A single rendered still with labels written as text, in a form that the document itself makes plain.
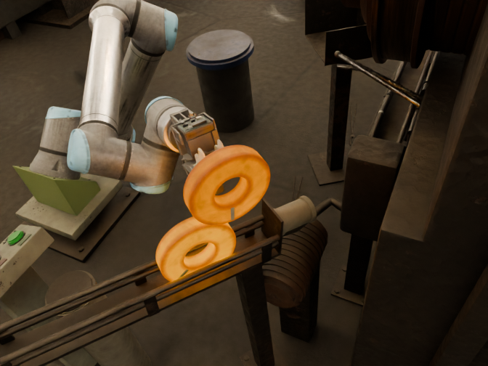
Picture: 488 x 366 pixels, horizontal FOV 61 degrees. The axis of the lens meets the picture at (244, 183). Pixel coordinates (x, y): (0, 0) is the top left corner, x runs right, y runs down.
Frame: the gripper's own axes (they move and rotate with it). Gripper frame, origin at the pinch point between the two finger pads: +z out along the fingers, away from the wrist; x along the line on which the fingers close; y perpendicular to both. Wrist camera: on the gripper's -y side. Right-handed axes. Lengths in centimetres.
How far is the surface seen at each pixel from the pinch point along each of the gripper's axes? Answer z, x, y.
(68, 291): -29, -37, -27
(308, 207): -3.9, 16.4, -16.9
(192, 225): -1.9, -7.7, -6.9
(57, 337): -0.9, -35.4, -14.7
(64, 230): -99, -42, -49
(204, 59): -121, 40, -11
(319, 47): -70, 67, -8
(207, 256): -4.7, -6.9, -17.1
